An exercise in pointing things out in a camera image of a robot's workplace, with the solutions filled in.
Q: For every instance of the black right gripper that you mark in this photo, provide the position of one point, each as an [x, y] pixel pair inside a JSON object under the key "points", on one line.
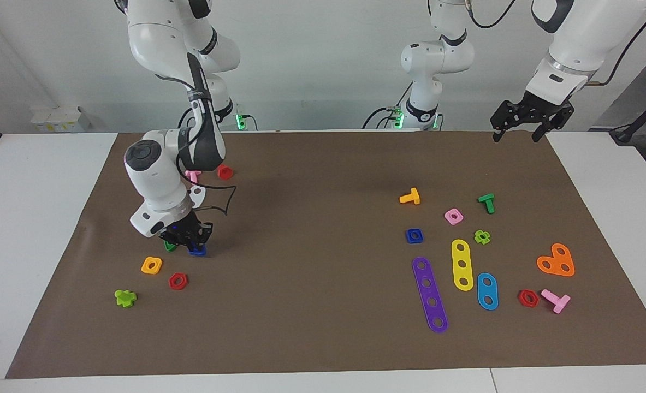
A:
{"points": [[189, 229]]}

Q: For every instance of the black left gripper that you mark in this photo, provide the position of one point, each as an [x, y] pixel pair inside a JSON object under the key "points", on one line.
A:
{"points": [[535, 106]]}

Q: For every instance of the blue triangle-head bolt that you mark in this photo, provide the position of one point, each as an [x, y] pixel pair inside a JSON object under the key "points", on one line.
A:
{"points": [[197, 252]]}

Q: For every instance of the blue square nut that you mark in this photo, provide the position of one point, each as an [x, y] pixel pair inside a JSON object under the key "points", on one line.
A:
{"points": [[409, 240]]}

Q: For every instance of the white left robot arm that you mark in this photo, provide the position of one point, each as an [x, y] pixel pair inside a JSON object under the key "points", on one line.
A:
{"points": [[579, 43]]}

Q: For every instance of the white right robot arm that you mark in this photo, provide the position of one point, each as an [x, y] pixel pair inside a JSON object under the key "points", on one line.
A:
{"points": [[156, 174]]}

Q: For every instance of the green triangle nut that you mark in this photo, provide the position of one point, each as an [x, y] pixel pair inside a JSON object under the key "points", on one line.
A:
{"points": [[170, 246]]}

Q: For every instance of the red hexagon nut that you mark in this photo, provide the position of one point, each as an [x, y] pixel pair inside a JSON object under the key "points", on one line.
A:
{"points": [[521, 298], [171, 281]]}

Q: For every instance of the white curved five-hole plate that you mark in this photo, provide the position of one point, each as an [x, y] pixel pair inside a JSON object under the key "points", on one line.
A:
{"points": [[197, 192]]}

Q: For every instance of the orange square nut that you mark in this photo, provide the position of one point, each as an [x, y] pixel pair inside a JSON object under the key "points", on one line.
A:
{"points": [[144, 268]]}

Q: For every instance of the pink plastic bolt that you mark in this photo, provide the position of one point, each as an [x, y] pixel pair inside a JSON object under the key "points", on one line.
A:
{"points": [[560, 301], [193, 176]]}

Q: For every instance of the red plastic bolt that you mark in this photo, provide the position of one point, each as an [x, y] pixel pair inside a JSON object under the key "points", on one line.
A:
{"points": [[225, 173]]}

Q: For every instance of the green plastic bolt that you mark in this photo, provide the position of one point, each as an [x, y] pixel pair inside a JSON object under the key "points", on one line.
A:
{"points": [[488, 204]]}

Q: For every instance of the lime cross-head bolt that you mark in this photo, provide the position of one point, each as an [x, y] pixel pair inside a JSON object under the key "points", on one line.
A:
{"points": [[126, 299]]}

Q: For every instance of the pink square nut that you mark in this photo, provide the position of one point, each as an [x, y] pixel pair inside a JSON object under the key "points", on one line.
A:
{"points": [[449, 212]]}

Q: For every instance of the lime cross nut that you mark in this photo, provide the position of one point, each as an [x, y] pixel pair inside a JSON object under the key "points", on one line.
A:
{"points": [[487, 238]]}

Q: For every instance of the brown table mat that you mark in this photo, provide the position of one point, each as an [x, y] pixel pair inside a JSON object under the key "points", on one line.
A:
{"points": [[312, 284]]}

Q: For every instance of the green lit base connector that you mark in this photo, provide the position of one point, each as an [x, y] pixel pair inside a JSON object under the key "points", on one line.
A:
{"points": [[239, 117], [395, 115]]}

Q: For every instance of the orange plastic bolt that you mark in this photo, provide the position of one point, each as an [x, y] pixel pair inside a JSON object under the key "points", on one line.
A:
{"points": [[413, 196]]}

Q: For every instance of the orange three-hole plate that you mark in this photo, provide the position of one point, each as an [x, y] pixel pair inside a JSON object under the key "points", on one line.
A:
{"points": [[557, 261]]}

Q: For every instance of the yellow three-hole strip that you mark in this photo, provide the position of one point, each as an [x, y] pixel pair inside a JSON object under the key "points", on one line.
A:
{"points": [[461, 256]]}

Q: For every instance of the blue two-hole strip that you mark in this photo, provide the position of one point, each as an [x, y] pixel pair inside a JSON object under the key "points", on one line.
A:
{"points": [[487, 291]]}

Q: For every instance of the white cardboard box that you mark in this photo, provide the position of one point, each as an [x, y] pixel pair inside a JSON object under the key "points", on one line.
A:
{"points": [[55, 119]]}

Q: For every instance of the purple four-hole strip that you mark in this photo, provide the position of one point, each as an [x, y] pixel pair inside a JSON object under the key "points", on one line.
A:
{"points": [[430, 293]]}

